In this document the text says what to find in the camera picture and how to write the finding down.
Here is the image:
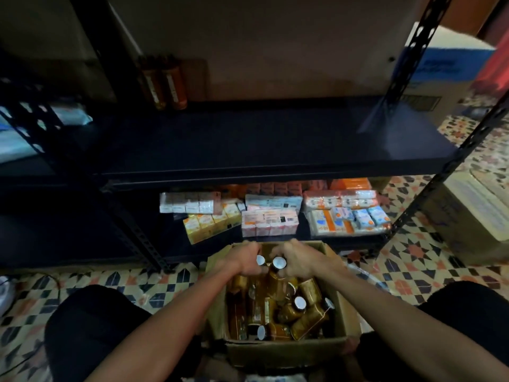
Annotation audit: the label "tissue packs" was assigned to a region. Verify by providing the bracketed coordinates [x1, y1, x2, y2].
[183, 201, 243, 245]

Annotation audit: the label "person's left hand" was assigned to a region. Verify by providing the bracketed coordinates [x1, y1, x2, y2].
[223, 241, 268, 277]

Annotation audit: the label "flat white packet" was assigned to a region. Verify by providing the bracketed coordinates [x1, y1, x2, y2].
[245, 194, 303, 212]

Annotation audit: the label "row of orange blue packets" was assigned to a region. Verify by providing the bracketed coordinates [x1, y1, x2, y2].
[304, 205, 392, 237]

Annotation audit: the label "person's right hand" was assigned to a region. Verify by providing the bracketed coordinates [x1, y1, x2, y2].
[270, 238, 334, 282]

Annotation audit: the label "orange carton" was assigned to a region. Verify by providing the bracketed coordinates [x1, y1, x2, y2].
[330, 178, 372, 191]

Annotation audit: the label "gold bottles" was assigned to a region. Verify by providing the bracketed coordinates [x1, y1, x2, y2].
[226, 266, 337, 341]

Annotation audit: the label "person's right forearm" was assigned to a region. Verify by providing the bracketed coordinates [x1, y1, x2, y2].
[314, 262, 509, 382]

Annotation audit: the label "row of pale pink packets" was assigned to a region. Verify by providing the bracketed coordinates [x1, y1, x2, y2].
[304, 189, 379, 210]

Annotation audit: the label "row of wet wipe packs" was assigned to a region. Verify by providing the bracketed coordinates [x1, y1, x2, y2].
[0, 103, 92, 164]

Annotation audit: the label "black metal shelf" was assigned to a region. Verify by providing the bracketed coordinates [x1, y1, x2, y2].
[0, 44, 160, 271]
[64, 0, 509, 271]

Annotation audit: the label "person's left forearm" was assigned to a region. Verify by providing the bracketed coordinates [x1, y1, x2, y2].
[86, 266, 240, 382]

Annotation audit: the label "blue white cashew carton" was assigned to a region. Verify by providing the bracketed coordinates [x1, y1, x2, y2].
[401, 23, 496, 128]

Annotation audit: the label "stack of pink white boxes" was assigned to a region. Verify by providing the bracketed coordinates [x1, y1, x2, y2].
[241, 207, 301, 238]

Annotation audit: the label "row of dark red boxes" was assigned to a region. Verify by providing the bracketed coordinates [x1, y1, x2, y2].
[223, 180, 327, 196]

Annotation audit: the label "printed cardboard box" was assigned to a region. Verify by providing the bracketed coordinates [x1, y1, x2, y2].
[205, 240, 363, 369]

